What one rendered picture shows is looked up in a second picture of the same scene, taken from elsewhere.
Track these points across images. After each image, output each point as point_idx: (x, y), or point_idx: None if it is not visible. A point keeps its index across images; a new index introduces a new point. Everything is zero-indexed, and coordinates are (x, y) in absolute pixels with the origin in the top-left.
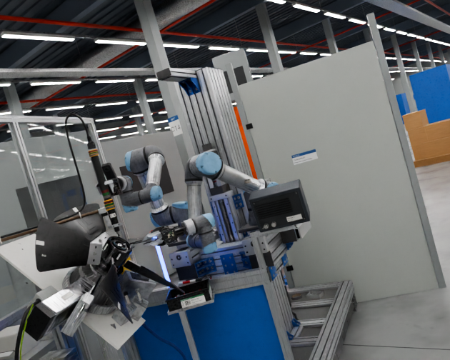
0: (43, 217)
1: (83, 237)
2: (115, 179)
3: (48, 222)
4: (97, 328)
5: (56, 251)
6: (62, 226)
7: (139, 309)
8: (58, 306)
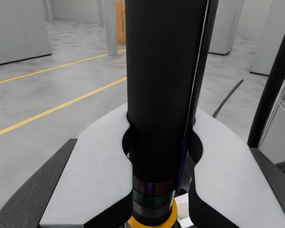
0: (242, 80)
1: (187, 154)
2: (35, 182)
3: (231, 91)
4: None
5: None
6: (216, 112)
7: None
8: (187, 151)
